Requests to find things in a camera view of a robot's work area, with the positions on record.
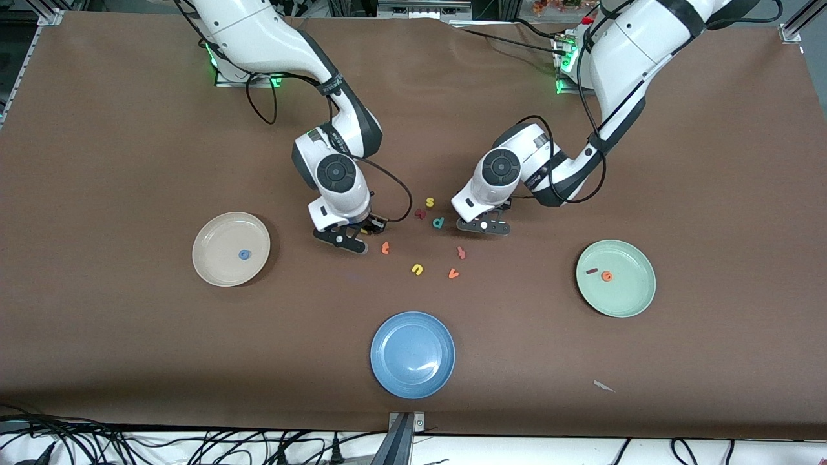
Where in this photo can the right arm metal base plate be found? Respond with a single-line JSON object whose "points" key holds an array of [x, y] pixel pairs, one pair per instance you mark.
{"points": [[232, 82]]}

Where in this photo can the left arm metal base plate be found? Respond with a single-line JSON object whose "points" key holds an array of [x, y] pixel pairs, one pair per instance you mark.
{"points": [[563, 89]]}

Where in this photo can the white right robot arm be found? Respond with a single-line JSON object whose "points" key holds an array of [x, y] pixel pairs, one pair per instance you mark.
{"points": [[258, 32]]}

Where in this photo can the beige plate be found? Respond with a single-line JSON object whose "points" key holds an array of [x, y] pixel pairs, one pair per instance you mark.
{"points": [[219, 245]]}

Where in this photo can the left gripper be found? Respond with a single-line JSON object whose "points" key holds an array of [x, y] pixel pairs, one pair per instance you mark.
{"points": [[506, 205]]}

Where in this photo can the white paper scrap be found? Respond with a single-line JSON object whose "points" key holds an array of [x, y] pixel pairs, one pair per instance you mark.
{"points": [[604, 386]]}

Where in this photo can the pale green plate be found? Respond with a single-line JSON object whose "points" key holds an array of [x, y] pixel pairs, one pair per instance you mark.
{"points": [[623, 290]]}

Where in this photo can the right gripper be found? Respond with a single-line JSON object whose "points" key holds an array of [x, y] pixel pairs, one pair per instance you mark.
{"points": [[373, 224]]}

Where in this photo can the metal front camera mount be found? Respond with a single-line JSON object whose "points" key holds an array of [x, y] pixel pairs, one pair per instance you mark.
{"points": [[400, 439]]}

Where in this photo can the silver background equipment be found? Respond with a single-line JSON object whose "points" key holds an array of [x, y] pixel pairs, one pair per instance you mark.
{"points": [[423, 8]]}

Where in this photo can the brown table mat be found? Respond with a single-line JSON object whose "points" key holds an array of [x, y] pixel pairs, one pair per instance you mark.
{"points": [[129, 161]]}

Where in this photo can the blue plate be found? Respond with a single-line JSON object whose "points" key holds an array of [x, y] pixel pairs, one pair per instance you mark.
{"points": [[412, 355]]}

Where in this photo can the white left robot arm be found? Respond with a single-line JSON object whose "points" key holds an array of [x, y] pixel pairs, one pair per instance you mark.
{"points": [[639, 45]]}

